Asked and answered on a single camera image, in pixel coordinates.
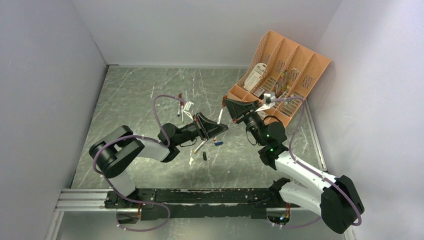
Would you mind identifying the white product card package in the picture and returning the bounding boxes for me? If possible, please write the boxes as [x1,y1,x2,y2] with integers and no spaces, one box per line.
[243,62,267,92]

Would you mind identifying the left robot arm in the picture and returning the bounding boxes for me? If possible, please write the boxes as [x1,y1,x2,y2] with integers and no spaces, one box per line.
[88,112,229,208]

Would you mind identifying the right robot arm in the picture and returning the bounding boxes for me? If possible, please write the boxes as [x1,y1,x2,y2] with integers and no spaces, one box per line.
[223,96,365,234]

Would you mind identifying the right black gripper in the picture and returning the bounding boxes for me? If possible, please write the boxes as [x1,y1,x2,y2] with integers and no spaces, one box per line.
[224,98,266,146]

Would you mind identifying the aluminium rail frame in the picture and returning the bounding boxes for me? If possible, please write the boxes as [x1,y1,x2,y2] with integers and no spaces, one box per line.
[56,189,305,214]

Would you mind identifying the markers in organizer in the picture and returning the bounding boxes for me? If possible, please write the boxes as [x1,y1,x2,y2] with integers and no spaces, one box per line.
[265,70,288,98]

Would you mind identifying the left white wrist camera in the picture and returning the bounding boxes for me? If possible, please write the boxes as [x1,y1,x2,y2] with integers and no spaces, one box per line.
[182,100,195,121]

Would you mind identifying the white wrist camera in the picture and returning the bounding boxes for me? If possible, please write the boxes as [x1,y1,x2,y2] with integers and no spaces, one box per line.
[182,100,195,121]
[256,92,277,112]

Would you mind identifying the orange plastic desk organizer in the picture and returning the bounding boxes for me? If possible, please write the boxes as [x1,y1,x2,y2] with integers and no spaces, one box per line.
[227,30,331,126]

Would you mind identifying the white pen black tip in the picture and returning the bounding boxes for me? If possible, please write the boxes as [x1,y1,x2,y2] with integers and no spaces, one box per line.
[177,93,184,117]

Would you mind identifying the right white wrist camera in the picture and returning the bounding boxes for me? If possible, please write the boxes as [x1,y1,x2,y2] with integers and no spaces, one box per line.
[256,92,277,112]

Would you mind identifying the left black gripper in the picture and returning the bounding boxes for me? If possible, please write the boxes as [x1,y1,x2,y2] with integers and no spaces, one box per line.
[174,112,229,147]

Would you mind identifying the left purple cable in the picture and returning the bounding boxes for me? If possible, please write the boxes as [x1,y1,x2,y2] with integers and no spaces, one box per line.
[92,95,188,232]

